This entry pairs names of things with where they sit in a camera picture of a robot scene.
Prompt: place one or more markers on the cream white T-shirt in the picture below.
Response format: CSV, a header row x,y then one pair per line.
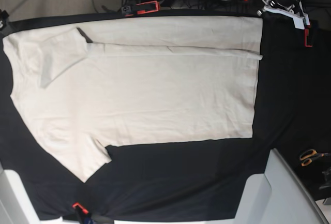
x,y
82,87

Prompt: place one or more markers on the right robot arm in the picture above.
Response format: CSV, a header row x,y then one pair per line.
x,y
3,19

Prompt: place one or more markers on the orange black clamp right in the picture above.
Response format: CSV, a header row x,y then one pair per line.
x,y
310,33

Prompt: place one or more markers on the orange black clamp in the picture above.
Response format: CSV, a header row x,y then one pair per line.
x,y
310,33
86,217
141,8

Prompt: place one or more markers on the orange black clamp top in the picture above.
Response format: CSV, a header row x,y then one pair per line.
x,y
141,8

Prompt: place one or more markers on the black device right edge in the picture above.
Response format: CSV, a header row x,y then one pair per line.
x,y
327,183

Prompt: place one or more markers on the white base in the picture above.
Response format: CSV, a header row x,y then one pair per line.
x,y
16,207
277,196

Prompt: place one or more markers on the black table cloth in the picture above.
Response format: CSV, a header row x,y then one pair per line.
x,y
192,181

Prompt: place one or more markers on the orange black clamp bottom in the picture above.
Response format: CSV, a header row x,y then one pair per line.
x,y
86,217

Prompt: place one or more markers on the orange handled scissors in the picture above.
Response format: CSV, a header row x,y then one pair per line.
x,y
309,156

